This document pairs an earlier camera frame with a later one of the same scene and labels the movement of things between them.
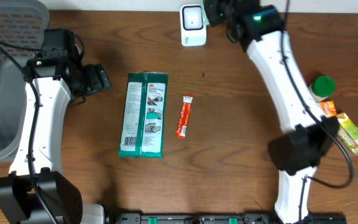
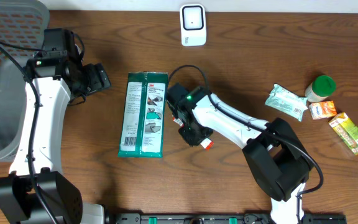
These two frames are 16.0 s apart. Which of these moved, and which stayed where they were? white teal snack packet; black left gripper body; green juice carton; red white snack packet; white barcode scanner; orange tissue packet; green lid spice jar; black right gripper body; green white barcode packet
Moved: white teal snack packet; black right gripper body; red white snack packet
Stayed: black left gripper body; green juice carton; white barcode scanner; green white barcode packet; green lid spice jar; orange tissue packet
